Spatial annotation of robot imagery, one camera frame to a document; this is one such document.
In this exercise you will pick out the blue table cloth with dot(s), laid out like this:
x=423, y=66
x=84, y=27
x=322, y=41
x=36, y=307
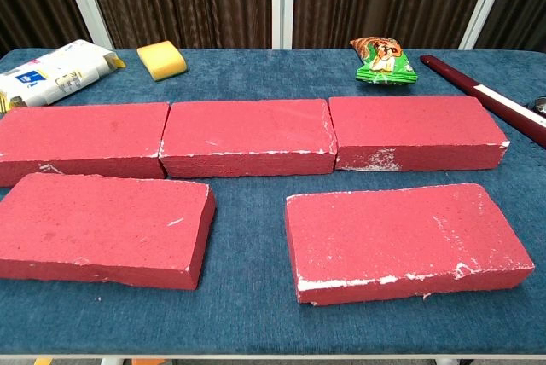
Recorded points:
x=256, y=318

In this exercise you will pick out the green orange snack bag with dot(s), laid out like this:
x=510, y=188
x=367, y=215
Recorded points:
x=384, y=62

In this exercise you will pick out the yellow sponge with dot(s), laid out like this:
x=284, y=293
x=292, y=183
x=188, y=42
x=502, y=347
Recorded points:
x=160, y=58

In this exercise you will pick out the dark red long box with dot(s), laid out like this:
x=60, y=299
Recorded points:
x=490, y=96

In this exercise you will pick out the red brick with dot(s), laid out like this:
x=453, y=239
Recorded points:
x=247, y=130
x=98, y=224
x=414, y=122
x=401, y=237
x=81, y=134

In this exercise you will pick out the round black metal object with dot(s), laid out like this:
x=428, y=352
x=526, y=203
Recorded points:
x=539, y=107

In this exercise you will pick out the white tissue pack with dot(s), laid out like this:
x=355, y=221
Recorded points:
x=51, y=73

